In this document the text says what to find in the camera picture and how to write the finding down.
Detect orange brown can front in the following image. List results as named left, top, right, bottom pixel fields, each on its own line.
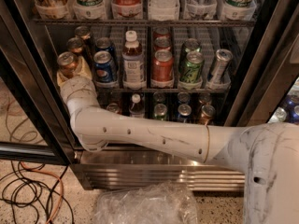
left=57, top=51, right=78, bottom=78

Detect steel fridge base grille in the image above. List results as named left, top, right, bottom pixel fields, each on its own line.
left=71, top=145, right=245, bottom=191

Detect middle wire shelf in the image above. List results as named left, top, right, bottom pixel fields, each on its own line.
left=96, top=88, right=227, bottom=95

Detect red can front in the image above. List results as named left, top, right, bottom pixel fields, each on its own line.
left=151, top=49, right=174, bottom=82

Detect wire shelf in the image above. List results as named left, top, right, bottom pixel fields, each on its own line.
left=34, top=19, right=255, bottom=27
left=96, top=88, right=227, bottom=95

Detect blue pepsi can front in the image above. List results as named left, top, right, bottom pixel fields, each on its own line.
left=93, top=50, right=118, bottom=83

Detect blue can behind right door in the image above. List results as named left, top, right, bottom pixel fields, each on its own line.
left=287, top=105, right=299, bottom=124

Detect green can bottom shelf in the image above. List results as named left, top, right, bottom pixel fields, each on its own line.
left=153, top=104, right=168, bottom=120

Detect silver slim can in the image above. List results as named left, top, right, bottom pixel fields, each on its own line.
left=207, top=49, right=233, bottom=84

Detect iced tea bottle middle shelf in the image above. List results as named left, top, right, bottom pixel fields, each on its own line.
left=121, top=30, right=145, bottom=84

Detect fridge glass door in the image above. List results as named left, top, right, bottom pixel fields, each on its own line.
left=218, top=0, right=299, bottom=126
left=0, top=13, right=75, bottom=164

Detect blue pepsi can rear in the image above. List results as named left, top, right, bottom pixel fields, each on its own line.
left=95, top=37, right=115, bottom=56

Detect fridge right glass door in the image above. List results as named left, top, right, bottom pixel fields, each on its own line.
left=218, top=0, right=299, bottom=126

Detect black cables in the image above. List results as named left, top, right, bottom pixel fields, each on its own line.
left=0, top=161, right=75, bottom=224

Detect blue pepsi can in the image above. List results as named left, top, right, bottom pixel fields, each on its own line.
left=95, top=37, right=115, bottom=56
left=93, top=50, right=118, bottom=83

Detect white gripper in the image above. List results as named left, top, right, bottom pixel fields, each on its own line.
left=56, top=56, right=96, bottom=104

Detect tea bottle bottom shelf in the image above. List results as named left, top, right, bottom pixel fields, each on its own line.
left=129, top=93, right=145, bottom=119

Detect top wire shelf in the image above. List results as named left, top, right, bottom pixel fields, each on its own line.
left=34, top=19, right=255, bottom=27

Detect blue can bottom shelf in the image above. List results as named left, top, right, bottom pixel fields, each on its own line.
left=176, top=104, right=192, bottom=123

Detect orange brown can rear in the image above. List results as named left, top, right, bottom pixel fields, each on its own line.
left=75, top=25, right=93, bottom=48

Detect orange cable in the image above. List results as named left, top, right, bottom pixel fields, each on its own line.
left=19, top=161, right=64, bottom=224

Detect green can rear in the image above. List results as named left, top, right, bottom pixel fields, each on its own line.
left=179, top=38, right=202, bottom=62

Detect brown can bottom shelf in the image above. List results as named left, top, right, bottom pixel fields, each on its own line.
left=197, top=105, right=216, bottom=125

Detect red can bottom shelf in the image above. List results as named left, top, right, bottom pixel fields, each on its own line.
left=107, top=103, right=121, bottom=114

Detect orange brown can middle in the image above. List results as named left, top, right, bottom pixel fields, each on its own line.
left=66, top=37, right=91, bottom=64

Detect red can rear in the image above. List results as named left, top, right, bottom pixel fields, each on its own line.
left=153, top=27, right=171, bottom=38

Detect red can middle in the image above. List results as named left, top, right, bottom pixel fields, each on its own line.
left=153, top=37, right=171, bottom=51

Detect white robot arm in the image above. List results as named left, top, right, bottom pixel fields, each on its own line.
left=60, top=76, right=299, bottom=224

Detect orange brown can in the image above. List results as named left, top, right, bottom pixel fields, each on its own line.
left=66, top=37, right=91, bottom=64
left=75, top=25, right=93, bottom=48
left=57, top=51, right=78, bottom=78

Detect fridge left glass door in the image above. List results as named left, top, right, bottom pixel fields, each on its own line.
left=0, top=13, right=75, bottom=164

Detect green can front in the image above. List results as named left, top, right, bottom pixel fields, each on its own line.
left=179, top=50, right=205, bottom=84

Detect clear plastic bag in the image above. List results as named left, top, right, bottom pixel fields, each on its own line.
left=93, top=182, right=198, bottom=224

